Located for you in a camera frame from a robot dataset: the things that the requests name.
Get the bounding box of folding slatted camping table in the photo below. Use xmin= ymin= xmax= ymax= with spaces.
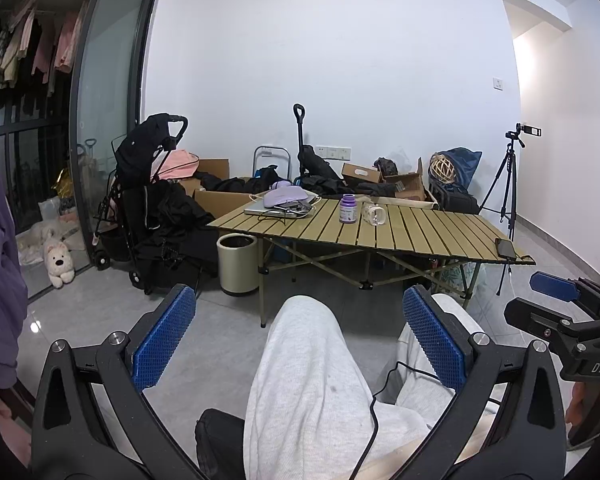
xmin=207 ymin=195 xmax=537 ymax=328

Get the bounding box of grey folding chair frame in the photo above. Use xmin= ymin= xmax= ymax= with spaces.
xmin=252 ymin=146 xmax=292 ymax=179

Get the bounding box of dark clothes pile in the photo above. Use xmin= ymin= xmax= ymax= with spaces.
xmin=300 ymin=172 xmax=397 ymax=199
xmin=199 ymin=165 xmax=282 ymax=194

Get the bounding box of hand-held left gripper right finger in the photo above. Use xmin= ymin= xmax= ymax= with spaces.
xmin=395 ymin=285 xmax=569 ymax=480

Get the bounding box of silver laptop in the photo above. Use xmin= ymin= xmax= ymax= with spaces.
xmin=244 ymin=200 xmax=317 ymax=219

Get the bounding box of cardboard box with handle slot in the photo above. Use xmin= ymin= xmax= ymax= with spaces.
xmin=341 ymin=162 xmax=384 ymax=185

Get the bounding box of cardboard box with papers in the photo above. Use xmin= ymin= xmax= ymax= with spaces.
xmin=382 ymin=157 xmax=439 ymax=204

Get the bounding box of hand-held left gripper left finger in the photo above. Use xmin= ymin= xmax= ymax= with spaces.
xmin=30 ymin=283 xmax=206 ymax=480

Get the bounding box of glass sliding door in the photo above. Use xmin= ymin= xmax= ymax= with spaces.
xmin=69 ymin=0 xmax=159 ymax=257

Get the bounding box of black cable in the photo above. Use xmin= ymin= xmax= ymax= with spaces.
xmin=349 ymin=364 xmax=453 ymax=480

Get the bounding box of blue bag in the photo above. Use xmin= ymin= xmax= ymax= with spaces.
xmin=427 ymin=147 xmax=483 ymax=197

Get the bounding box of black tripod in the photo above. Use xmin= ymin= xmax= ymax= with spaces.
xmin=477 ymin=131 xmax=527 ymax=296

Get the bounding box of large cardboard box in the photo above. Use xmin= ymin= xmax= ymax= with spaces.
xmin=194 ymin=189 xmax=267 ymax=222

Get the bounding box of black bag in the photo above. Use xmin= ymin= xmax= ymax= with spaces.
xmin=436 ymin=180 xmax=481 ymax=214

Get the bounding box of row of hanging clothes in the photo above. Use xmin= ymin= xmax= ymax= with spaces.
xmin=0 ymin=0 xmax=89 ymax=97

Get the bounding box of woven rattan ball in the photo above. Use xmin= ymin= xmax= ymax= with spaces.
xmin=429 ymin=154 xmax=454 ymax=180

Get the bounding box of patterned bag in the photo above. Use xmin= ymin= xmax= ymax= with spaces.
xmin=431 ymin=260 xmax=482 ymax=295

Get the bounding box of pink cloth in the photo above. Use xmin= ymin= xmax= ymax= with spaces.
xmin=151 ymin=150 xmax=201 ymax=181

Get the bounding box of white plush dog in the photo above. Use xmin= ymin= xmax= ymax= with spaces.
xmin=42 ymin=240 xmax=76 ymax=289

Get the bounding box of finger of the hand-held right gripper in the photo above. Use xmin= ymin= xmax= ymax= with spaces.
xmin=504 ymin=297 xmax=589 ymax=347
xmin=530 ymin=271 xmax=600 ymax=312

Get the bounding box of gold foil bag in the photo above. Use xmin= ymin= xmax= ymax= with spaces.
xmin=54 ymin=170 xmax=74 ymax=199

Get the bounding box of black stroller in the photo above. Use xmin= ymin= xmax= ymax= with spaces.
xmin=92 ymin=114 xmax=189 ymax=268

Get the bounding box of black clothing heap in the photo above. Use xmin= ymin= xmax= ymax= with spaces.
xmin=129 ymin=180 xmax=222 ymax=295

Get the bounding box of purple pouch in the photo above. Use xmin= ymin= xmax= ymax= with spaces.
xmin=262 ymin=185 xmax=317 ymax=209

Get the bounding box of clear glass jar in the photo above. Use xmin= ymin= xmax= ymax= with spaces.
xmin=361 ymin=202 xmax=385 ymax=227

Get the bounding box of open cardboard box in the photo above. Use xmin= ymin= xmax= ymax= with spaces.
xmin=192 ymin=159 xmax=231 ymax=182

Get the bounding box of cream trash bin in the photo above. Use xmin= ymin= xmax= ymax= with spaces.
xmin=216 ymin=233 xmax=260 ymax=297

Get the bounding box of person's right hand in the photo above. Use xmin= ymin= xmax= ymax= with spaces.
xmin=565 ymin=385 xmax=589 ymax=428

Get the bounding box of purple pill bottle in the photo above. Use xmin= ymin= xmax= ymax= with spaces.
xmin=339 ymin=194 xmax=360 ymax=225

